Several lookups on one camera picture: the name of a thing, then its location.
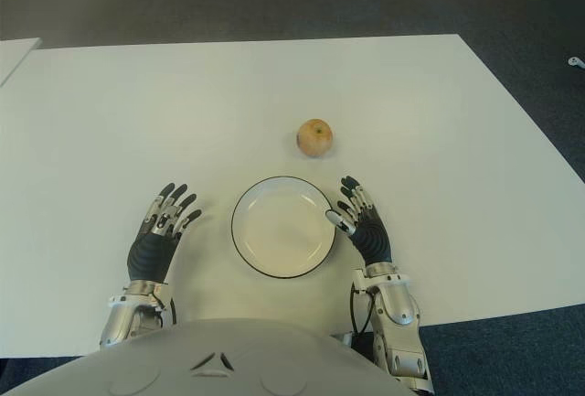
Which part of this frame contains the grey robot torso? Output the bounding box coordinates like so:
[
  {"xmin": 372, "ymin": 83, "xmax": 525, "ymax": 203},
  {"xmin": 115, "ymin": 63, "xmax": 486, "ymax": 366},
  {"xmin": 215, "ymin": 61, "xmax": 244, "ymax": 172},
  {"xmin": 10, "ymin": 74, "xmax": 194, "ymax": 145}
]
[{"xmin": 0, "ymin": 317, "xmax": 415, "ymax": 396}]

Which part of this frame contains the left robot hand black silver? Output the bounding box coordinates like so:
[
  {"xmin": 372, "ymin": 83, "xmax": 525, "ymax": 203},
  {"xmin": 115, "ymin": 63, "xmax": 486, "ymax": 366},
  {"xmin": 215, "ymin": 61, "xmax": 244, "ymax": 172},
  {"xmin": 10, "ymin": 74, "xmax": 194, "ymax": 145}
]
[{"xmin": 126, "ymin": 181, "xmax": 203, "ymax": 285}]

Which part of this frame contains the yellow red apple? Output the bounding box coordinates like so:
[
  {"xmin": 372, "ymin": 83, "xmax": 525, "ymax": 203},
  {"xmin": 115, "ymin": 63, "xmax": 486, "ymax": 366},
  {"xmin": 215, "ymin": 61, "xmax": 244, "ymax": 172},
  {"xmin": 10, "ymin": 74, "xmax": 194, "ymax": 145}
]
[{"xmin": 296, "ymin": 118, "xmax": 334, "ymax": 158}]

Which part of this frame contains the neighbouring white table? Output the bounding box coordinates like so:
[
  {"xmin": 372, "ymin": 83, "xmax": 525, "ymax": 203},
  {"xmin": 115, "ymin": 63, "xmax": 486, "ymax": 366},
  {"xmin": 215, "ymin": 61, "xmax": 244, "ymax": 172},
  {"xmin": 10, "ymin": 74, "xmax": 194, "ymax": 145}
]
[{"xmin": 0, "ymin": 37, "xmax": 42, "ymax": 88}]

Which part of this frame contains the white plate with black rim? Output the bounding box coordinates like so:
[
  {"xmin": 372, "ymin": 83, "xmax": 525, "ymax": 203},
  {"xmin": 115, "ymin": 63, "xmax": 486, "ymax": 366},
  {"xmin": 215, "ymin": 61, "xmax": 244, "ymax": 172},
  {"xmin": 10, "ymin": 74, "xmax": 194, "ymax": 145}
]
[{"xmin": 230, "ymin": 176, "xmax": 340, "ymax": 279}]

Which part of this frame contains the right robot hand black silver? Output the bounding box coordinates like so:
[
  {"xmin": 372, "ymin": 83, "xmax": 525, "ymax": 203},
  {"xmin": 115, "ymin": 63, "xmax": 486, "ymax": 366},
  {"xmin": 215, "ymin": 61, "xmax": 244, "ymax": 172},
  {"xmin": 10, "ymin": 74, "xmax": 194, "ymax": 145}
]
[{"xmin": 324, "ymin": 176, "xmax": 395, "ymax": 267}]

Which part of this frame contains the thin black cable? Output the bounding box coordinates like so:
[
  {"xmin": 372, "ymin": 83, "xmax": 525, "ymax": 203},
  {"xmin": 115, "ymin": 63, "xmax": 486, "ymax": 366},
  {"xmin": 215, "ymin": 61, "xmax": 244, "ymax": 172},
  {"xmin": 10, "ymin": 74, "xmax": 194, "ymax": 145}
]
[{"xmin": 348, "ymin": 279, "xmax": 380, "ymax": 337}]

